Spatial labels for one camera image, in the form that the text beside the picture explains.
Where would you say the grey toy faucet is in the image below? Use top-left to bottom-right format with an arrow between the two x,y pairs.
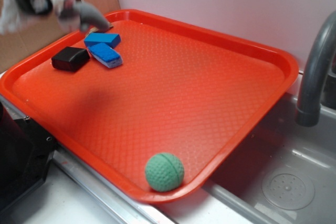
295,12 -> 335,127

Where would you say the brown wooden piece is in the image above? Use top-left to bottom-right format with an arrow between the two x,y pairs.
85,23 -> 113,37

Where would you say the white paper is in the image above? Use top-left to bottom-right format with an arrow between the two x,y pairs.
1,0 -> 64,35

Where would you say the blue rectangular block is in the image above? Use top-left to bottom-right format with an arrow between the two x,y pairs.
84,33 -> 121,48

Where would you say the grey plush bunny toy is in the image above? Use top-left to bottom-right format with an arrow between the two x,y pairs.
57,0 -> 110,33

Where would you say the blue and white sponge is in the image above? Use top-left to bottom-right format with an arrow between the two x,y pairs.
88,43 -> 123,69

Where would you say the brown cardboard panel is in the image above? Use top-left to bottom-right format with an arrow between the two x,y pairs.
1,0 -> 120,73

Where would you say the red plastic tray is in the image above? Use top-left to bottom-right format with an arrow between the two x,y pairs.
1,9 -> 299,204

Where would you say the green dimpled ball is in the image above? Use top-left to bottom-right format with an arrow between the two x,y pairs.
145,153 -> 185,192

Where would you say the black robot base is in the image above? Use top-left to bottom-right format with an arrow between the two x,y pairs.
1,105 -> 56,214

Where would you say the grey toy sink basin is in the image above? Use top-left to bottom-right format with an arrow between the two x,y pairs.
159,95 -> 335,223

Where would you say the black rectangular block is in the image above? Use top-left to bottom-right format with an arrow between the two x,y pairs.
51,47 -> 90,72

